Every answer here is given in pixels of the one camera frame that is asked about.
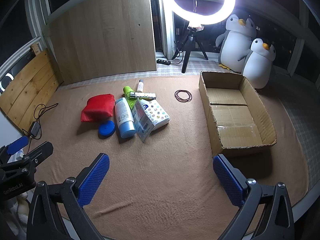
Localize plastic packaged card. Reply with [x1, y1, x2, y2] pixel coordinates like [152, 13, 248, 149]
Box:
[132, 99, 155, 142]

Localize small pink bottle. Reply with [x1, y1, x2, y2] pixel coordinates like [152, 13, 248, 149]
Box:
[136, 80, 144, 93]

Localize dark red hair ties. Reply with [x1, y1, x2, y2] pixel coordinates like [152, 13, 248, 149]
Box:
[174, 89, 193, 104]

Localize patterned slim box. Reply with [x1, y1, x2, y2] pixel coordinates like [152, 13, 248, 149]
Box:
[129, 92, 157, 100]

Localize green tube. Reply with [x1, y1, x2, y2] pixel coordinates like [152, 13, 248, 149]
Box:
[123, 86, 137, 109]

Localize black power strip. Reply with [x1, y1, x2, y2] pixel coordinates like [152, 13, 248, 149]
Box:
[156, 59, 171, 66]

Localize blue round lid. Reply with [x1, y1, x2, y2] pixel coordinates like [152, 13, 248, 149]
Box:
[98, 120, 116, 138]

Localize black charger with cable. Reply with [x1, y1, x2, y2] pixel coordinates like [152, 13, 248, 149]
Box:
[22, 103, 59, 140]

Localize red fabric pouch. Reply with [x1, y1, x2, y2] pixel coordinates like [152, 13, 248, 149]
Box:
[80, 94, 115, 122]

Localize pine plank panel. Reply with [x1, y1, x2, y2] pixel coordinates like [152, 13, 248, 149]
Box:
[1, 49, 63, 131]

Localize cardboard box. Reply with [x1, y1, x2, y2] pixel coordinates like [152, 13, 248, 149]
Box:
[199, 72, 277, 157]

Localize black tripod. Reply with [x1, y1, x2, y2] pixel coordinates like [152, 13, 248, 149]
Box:
[172, 27, 208, 73]

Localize large penguin plush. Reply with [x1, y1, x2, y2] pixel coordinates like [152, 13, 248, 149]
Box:
[215, 14, 257, 73]

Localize large wooden board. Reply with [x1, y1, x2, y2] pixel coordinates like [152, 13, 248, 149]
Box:
[49, 0, 156, 85]

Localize white blue lotion tube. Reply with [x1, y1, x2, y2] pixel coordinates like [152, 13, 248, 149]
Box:
[115, 98, 136, 139]

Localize ring light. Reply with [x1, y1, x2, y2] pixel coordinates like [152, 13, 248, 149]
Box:
[147, 0, 237, 26]

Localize white dotted tissue pack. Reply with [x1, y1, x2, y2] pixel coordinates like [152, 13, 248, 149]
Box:
[140, 99, 170, 131]

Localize small penguin plush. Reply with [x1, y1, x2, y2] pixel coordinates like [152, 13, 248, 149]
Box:
[238, 38, 276, 89]

